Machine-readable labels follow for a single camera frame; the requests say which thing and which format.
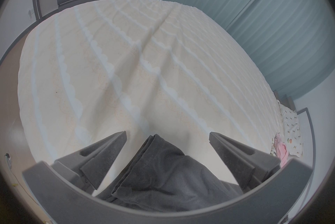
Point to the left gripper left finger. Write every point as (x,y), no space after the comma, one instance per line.
(99,162)

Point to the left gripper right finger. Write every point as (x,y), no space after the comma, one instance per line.
(243,165)

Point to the black T-shirt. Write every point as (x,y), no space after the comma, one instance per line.
(170,178)

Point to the white printed garment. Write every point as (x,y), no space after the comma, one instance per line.
(273,147)

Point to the pink garment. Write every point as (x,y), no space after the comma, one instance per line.
(282,152)

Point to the white printed pillow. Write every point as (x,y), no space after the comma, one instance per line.
(291,128)

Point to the grey bedside table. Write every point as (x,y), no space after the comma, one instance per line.
(284,99)

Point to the bed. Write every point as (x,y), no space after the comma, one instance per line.
(130,73)

